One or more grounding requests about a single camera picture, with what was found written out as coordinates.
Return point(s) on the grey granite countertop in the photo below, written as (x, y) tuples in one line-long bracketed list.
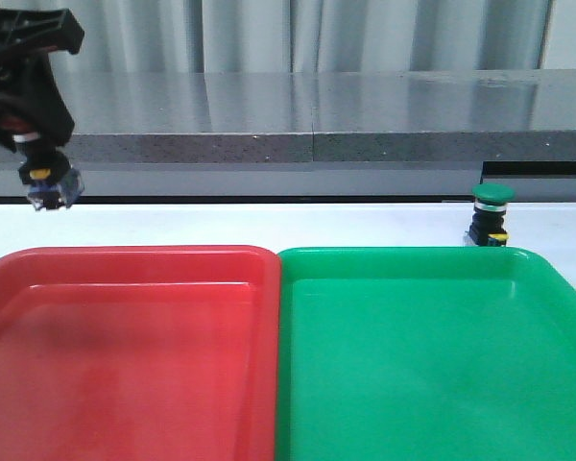
[(402, 136)]

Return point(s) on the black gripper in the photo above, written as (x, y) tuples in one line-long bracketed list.
[(35, 93)]

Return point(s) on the grey pleated curtain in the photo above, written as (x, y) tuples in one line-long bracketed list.
[(307, 36)]

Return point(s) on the green mushroom push button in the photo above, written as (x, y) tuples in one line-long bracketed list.
[(486, 228)]

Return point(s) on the red mushroom push button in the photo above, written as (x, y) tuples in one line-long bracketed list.
[(51, 180)]

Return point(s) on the green plastic tray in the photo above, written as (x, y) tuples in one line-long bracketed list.
[(425, 354)]

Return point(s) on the red plastic tray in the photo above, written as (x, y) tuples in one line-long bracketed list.
[(138, 353)]

